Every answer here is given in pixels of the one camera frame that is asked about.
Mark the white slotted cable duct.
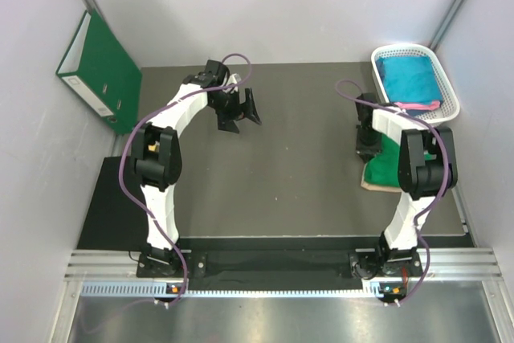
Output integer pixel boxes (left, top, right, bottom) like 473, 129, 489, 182
80, 280, 409, 298

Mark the green t shirt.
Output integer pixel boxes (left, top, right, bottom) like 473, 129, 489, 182
363, 136, 437, 189

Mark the beige folded t shirt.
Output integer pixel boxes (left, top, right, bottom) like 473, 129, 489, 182
361, 177, 402, 193

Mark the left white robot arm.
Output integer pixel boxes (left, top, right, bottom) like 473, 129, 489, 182
125, 59, 262, 278

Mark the blue folded t shirt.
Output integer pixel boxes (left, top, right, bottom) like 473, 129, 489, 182
376, 55, 443, 104

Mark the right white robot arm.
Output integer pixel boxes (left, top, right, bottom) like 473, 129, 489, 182
355, 93, 458, 276

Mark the aluminium frame rail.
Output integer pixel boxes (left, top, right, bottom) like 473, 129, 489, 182
64, 248, 502, 281

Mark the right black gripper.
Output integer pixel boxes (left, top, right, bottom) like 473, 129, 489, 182
357, 125, 384, 164

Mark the green ring binder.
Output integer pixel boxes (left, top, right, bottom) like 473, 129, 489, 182
55, 11, 142, 135

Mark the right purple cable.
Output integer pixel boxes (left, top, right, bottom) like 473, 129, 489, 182
335, 80, 450, 307

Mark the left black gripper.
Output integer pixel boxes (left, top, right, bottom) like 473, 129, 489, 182
208, 87, 260, 133

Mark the pink folded t shirt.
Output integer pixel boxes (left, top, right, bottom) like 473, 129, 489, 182
393, 100, 442, 111

